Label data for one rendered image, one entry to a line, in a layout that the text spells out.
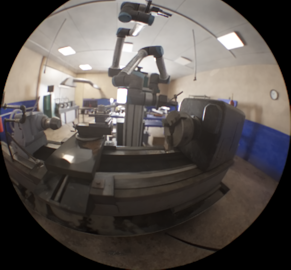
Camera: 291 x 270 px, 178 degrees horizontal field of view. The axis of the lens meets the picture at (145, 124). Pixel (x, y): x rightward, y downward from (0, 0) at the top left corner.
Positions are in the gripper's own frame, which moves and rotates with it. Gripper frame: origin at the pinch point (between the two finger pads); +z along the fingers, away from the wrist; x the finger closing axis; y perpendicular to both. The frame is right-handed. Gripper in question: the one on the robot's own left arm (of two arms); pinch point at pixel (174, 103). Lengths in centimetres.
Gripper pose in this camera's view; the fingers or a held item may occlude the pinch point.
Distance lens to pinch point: 68.8
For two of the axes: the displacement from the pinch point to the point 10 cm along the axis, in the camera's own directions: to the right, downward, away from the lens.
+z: 9.8, 0.8, 1.7
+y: -0.7, 9.9, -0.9
